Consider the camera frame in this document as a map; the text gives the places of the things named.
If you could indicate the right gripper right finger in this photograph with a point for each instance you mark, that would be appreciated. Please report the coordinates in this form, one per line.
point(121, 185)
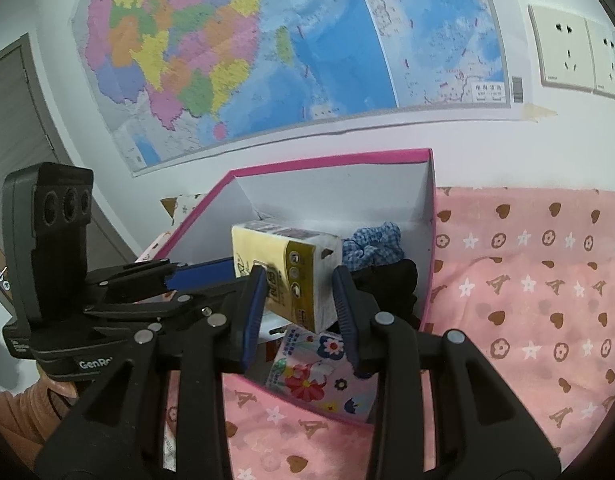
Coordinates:
point(442, 410)

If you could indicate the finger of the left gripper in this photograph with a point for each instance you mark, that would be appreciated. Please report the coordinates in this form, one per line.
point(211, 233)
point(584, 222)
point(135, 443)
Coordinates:
point(178, 307)
point(167, 275)

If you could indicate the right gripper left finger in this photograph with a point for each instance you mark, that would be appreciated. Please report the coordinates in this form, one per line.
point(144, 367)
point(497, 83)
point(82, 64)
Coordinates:
point(157, 411)

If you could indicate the yellow tissue pack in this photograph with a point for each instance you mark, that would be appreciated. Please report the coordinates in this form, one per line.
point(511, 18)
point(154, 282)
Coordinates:
point(298, 265)

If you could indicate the pink floral tissue pack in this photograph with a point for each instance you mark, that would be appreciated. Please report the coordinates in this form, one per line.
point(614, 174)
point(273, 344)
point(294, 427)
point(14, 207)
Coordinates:
point(313, 371)

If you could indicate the left hand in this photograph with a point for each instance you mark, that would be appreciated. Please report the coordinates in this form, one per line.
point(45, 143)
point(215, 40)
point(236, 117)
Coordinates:
point(60, 395)

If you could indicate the white patterned pillow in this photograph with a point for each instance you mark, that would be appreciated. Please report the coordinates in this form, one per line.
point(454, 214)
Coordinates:
point(180, 206)

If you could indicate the black cloth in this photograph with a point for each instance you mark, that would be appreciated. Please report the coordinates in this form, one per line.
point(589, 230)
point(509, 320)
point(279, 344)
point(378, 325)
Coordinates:
point(393, 286)

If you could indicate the blue checkered scrunchie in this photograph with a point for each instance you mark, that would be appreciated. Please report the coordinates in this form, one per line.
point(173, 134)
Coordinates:
point(373, 246)

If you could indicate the pink cardboard box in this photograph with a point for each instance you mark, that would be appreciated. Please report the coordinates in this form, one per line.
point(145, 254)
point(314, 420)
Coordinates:
point(335, 195)

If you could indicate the pink patterned bed sheet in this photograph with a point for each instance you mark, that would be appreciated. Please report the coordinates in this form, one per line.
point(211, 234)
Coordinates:
point(528, 275)

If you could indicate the grey door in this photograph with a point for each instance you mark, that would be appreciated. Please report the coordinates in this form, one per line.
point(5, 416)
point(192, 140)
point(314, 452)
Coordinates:
point(27, 133)

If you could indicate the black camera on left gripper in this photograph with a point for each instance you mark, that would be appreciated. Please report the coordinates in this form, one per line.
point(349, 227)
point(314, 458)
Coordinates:
point(46, 209)

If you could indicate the colourful wall map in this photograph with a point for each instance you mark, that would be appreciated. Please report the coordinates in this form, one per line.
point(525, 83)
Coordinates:
point(174, 79)

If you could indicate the white wall socket panel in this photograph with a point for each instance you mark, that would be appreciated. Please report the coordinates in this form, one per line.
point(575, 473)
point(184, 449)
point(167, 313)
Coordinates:
point(562, 43)

